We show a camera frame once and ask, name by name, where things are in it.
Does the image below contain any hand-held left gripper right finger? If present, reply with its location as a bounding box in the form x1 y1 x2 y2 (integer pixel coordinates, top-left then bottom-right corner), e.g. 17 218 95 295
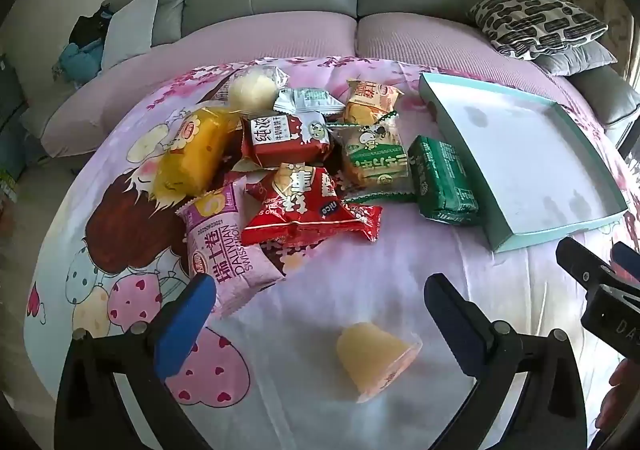
424 274 588 450

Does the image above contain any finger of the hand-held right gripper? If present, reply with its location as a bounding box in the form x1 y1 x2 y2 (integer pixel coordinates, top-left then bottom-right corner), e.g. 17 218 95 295
610 242 640 281
556 237 617 291

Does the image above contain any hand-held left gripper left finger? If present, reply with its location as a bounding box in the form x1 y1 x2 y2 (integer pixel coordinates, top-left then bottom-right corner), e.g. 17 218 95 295
54 274 217 450

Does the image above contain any pink swiss roll packet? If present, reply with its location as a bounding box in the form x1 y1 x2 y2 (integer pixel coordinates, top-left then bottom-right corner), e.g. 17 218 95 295
176 181 282 319

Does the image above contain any yellow jelly cup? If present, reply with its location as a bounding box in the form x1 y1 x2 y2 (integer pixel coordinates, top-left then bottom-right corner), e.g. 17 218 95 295
335 322 424 405

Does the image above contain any teal cardboard box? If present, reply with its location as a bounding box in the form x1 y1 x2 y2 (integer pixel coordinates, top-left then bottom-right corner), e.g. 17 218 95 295
417 72 630 252

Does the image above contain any dark green snack packet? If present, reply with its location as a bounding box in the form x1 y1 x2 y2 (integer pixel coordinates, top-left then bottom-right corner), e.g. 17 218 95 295
407 135 480 226

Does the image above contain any large red snack packet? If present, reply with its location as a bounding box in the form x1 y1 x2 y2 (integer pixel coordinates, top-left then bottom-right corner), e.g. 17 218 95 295
241 162 372 247

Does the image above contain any yellow bread packet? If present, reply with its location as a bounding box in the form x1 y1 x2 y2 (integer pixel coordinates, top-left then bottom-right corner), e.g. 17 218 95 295
152 106 242 211

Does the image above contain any green white cookie packet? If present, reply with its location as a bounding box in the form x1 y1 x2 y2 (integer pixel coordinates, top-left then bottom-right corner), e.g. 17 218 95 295
334 112 417 203

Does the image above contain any dark red milk snack packet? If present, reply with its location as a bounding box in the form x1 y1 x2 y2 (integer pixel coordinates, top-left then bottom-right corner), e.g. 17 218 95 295
240 110 335 171

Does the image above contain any orange cake packet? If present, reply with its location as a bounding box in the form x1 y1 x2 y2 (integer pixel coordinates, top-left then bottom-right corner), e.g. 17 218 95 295
342 80 405 127

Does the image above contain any person's right hand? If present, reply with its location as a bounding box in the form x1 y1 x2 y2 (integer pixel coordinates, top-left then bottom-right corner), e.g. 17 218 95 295
597 359 640 437

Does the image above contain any printed cartoon blanket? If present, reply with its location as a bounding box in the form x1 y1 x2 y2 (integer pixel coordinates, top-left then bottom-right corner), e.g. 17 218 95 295
20 54 640 450

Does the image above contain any small red snack packet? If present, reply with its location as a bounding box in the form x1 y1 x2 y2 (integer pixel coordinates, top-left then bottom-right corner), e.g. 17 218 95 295
345 202 384 244

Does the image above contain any grey pillow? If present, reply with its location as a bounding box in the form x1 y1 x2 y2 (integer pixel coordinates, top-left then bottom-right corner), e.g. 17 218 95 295
537 42 619 77

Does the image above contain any round bun in clear wrapper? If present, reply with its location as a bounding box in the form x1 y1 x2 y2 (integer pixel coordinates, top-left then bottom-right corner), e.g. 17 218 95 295
207 64 291 117

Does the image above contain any black white patterned pillow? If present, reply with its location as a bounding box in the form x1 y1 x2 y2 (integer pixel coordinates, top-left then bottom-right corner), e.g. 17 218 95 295
469 0 609 61

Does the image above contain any grey green snack packet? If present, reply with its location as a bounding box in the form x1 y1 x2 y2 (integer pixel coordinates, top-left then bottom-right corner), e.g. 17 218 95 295
273 87 342 117

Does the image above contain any dark cabinet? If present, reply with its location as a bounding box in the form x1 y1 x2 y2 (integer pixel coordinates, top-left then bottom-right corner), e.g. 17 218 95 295
0 54 29 203

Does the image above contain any light grey cushion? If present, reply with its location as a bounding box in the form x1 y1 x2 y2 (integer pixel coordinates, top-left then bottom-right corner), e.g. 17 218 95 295
100 0 164 71

